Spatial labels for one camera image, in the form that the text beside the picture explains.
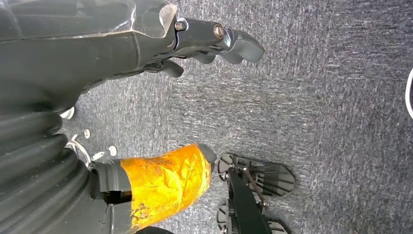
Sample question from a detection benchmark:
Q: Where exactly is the white rounded object edge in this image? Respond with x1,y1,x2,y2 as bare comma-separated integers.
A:
405,68,413,120

